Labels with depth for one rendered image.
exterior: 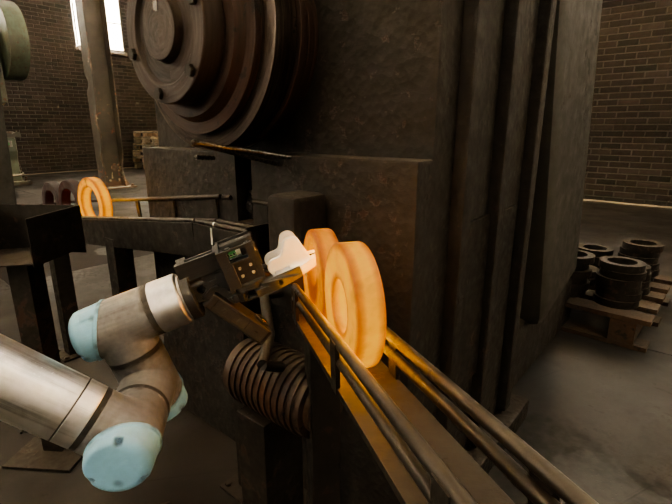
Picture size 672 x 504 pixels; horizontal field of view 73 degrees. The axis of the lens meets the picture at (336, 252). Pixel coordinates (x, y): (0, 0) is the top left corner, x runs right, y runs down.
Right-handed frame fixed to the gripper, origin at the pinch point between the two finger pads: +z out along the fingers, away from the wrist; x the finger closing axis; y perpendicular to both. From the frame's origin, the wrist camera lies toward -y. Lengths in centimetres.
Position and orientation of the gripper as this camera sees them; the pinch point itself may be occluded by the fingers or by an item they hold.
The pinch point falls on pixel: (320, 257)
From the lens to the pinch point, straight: 68.5
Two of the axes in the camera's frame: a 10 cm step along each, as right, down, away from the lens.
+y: -3.0, -9.0, -3.3
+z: 9.2, -3.7, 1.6
